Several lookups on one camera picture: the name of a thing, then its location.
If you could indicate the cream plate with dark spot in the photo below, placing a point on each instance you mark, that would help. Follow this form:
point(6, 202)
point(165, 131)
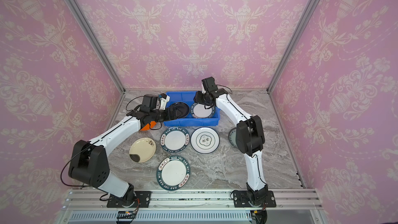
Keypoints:
point(142, 150)

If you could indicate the corner aluminium post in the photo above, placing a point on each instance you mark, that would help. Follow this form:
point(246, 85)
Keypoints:
point(300, 28)
point(81, 19)

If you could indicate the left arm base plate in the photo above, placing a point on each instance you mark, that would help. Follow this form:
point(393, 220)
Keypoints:
point(140, 199)

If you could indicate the teal blue floral plate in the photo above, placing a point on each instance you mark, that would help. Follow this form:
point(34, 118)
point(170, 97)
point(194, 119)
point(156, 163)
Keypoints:
point(232, 137)

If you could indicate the aluminium front rail frame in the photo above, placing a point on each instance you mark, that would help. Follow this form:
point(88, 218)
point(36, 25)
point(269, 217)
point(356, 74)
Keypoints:
point(194, 206)

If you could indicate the right corner aluminium post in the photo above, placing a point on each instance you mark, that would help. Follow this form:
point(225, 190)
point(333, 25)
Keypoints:
point(300, 28)

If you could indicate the blue plastic bin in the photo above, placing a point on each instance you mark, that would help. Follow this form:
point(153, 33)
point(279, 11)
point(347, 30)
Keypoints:
point(191, 120)

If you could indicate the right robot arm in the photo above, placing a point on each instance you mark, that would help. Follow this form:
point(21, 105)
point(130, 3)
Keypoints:
point(249, 136)

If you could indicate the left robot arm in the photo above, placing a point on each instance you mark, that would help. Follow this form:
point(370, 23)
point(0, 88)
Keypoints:
point(89, 162)

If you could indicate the black plate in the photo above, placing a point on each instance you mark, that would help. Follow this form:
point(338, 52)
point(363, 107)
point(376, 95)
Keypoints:
point(182, 109)

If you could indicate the left corner aluminium post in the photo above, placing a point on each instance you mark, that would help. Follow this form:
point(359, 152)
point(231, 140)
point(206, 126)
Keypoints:
point(81, 19)

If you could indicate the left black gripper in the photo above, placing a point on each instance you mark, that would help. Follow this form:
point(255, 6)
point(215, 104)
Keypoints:
point(173, 115)

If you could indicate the green rimmed plate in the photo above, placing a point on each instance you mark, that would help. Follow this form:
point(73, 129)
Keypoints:
point(200, 111)
point(173, 173)
point(175, 139)

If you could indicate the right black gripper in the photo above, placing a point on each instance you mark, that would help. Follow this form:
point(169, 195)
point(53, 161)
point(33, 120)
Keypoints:
point(200, 99)

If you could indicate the orange plate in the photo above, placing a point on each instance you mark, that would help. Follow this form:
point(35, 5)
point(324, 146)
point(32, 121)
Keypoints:
point(149, 126)

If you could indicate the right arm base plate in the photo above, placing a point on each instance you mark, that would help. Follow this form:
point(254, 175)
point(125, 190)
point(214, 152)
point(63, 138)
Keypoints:
point(245, 199)

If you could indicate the white plate with flower outline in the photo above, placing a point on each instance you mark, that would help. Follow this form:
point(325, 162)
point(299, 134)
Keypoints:
point(205, 140)

